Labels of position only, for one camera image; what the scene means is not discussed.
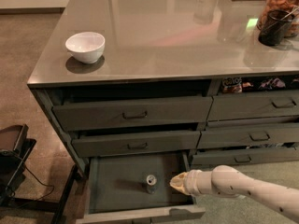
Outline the middle right drawer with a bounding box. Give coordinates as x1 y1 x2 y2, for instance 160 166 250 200
198 123 299 149

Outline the middle left drawer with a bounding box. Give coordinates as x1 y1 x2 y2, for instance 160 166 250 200
72 130 200 158

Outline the black stand with cable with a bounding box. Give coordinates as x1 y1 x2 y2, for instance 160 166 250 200
0 124 78 224

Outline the redbull can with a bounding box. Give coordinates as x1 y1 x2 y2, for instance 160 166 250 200
146 175 157 194

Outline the chip bag in drawer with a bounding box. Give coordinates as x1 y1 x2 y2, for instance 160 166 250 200
222 77 242 93

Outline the grey counter cabinet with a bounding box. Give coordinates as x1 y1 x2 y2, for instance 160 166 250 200
28 0 299 170

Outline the open bottom left drawer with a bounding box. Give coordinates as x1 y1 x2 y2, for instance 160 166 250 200
76 152 205 224

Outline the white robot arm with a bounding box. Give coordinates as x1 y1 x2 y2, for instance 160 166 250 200
170 165 299 223

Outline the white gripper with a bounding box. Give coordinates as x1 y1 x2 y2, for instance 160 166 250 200
170 170 215 196

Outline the white ceramic bowl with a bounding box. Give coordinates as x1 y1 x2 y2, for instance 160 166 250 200
65 32 106 63

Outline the top left drawer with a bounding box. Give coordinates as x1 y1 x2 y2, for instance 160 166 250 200
52 96 212 131

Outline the top right drawer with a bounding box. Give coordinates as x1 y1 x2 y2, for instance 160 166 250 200
207 91 299 121

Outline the bottom right drawer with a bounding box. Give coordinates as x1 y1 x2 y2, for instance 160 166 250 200
191 147 299 169

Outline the glass snack jar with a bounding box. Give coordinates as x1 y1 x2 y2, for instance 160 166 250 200
257 0 299 37

